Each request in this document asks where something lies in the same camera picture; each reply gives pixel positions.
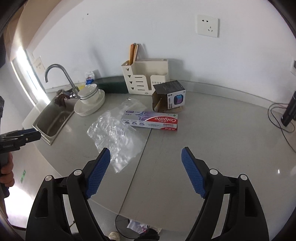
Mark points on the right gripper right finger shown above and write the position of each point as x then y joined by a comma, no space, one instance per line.
210,185

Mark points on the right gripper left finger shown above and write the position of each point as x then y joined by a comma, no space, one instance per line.
81,185

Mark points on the Colgate toothpaste box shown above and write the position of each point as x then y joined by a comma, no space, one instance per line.
145,119

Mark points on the black speaker box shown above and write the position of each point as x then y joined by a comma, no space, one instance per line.
168,95

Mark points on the black trash bin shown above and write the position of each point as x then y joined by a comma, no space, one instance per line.
135,230

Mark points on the person's left hand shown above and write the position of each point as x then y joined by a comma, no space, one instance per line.
7,177

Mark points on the steel sink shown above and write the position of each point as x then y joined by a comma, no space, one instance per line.
53,118

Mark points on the clear crumpled plastic bag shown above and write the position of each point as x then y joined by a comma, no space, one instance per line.
123,141

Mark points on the brown rag at sink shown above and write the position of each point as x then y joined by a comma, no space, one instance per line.
61,97

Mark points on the chrome faucet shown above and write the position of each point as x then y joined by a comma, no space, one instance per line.
57,76

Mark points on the white bowl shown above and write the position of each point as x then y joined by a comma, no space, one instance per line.
89,94

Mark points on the dark green sponge tray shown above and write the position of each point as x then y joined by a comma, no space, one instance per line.
115,84

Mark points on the small blue white bottle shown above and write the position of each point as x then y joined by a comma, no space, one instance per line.
89,77

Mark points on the black charger device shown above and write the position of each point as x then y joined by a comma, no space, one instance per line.
290,112

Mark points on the cream utensil organizer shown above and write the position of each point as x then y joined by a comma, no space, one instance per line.
141,76

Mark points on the chopsticks in organizer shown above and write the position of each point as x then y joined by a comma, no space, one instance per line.
133,52

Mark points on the white wall socket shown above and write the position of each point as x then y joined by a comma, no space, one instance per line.
207,26

